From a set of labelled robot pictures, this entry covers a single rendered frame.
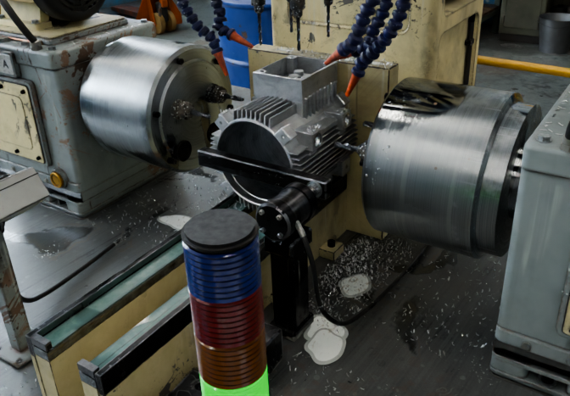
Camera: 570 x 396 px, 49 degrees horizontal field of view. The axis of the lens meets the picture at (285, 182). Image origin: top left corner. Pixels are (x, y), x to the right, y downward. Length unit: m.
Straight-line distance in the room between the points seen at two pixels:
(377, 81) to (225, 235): 0.68
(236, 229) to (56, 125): 0.90
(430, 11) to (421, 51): 0.07
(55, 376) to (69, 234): 0.50
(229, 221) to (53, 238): 0.90
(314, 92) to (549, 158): 0.44
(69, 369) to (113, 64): 0.58
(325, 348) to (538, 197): 0.39
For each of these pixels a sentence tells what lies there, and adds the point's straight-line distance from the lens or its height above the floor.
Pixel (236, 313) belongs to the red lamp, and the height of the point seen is 1.15.
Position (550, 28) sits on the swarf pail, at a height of 0.21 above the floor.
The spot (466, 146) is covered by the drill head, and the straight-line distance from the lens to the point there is 0.87.
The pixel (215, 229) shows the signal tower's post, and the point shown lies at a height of 1.22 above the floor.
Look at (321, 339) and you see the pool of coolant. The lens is 1.01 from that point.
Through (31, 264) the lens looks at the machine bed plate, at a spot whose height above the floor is 0.80.
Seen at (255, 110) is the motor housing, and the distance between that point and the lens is 1.03.
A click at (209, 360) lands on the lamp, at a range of 0.54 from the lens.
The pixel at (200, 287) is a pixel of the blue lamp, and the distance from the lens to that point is 0.49.
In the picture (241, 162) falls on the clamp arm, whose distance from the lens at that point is 1.03.
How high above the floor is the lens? 1.47
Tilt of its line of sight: 27 degrees down
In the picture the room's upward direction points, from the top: 2 degrees counter-clockwise
